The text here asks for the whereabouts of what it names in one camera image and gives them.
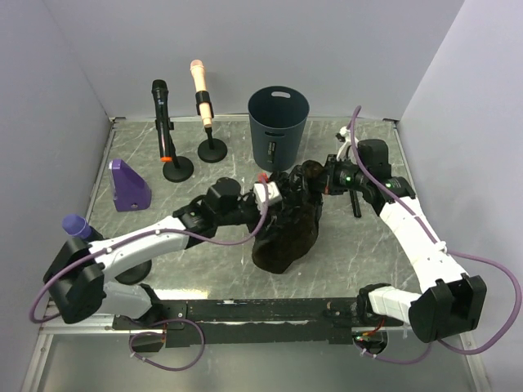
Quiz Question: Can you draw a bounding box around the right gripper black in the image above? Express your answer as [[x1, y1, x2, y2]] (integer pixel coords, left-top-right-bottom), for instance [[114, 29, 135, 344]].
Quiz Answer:
[[309, 154, 369, 196]]

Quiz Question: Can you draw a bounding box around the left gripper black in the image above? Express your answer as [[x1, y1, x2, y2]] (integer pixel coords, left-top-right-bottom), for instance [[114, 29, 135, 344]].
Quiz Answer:
[[215, 193, 284, 239]]

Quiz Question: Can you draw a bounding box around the black plastic trash bag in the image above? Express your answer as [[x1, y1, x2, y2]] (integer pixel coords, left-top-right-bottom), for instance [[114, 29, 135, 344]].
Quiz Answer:
[[252, 160, 324, 274]]

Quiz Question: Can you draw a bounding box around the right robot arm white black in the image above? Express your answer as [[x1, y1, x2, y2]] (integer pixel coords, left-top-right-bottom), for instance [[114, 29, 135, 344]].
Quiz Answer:
[[320, 139, 487, 343]]

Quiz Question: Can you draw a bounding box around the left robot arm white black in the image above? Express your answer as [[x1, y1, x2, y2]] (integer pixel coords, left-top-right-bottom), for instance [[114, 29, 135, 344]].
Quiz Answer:
[[42, 178, 281, 328]]

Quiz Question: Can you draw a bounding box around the dark blue trash bin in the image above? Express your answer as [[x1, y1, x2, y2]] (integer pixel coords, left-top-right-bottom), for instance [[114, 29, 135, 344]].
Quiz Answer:
[[248, 86, 310, 172]]

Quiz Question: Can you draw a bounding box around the black bar on table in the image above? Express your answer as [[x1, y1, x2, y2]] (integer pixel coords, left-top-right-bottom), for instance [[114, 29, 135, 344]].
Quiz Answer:
[[350, 192, 362, 218]]

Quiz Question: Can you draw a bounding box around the black stand of pink microphone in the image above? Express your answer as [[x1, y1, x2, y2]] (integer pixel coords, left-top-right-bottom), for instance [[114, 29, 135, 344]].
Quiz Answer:
[[198, 127, 227, 163]]

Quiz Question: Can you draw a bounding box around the purple wedge shaped box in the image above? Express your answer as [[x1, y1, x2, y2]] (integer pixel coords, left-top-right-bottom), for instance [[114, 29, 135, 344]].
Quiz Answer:
[[109, 158, 152, 212]]

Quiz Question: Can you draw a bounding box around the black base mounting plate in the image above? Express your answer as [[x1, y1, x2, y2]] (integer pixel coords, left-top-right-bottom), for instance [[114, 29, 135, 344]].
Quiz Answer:
[[112, 297, 405, 348]]

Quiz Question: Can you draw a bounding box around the pink beige microphone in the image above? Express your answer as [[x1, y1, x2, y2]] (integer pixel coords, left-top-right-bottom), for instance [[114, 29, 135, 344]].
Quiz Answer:
[[190, 60, 213, 129]]

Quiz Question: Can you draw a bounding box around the purple microphone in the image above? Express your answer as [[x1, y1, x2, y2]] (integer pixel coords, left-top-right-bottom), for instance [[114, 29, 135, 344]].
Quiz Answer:
[[61, 214, 104, 243]]

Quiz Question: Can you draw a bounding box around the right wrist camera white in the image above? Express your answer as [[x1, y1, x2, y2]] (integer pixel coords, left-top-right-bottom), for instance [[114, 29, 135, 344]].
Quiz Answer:
[[335, 125, 351, 162]]

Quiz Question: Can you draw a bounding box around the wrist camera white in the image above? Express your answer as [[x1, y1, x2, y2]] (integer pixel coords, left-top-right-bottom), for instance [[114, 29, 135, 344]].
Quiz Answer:
[[335, 125, 351, 162], [253, 173, 283, 210]]

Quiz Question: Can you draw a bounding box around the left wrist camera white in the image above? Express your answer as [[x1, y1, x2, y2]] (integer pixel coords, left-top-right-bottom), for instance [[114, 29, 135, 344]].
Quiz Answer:
[[253, 173, 283, 210]]

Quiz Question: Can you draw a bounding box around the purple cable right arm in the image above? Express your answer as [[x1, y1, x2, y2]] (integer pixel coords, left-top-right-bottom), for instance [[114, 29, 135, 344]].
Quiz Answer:
[[346, 105, 520, 356]]

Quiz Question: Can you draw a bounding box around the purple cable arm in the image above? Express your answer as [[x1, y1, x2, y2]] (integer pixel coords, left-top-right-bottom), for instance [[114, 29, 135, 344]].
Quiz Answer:
[[28, 183, 270, 324], [346, 105, 520, 356]]

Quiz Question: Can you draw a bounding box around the black microphone orange ring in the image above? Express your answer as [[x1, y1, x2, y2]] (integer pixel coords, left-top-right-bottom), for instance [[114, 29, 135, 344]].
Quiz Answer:
[[151, 79, 172, 163]]

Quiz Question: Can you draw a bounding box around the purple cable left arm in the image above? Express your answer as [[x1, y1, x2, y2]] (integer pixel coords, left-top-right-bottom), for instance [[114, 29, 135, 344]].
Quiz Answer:
[[28, 183, 270, 324]]

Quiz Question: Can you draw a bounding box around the aluminium front rail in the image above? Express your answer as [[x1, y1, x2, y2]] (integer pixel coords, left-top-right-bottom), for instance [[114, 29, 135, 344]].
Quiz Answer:
[[38, 300, 409, 336]]

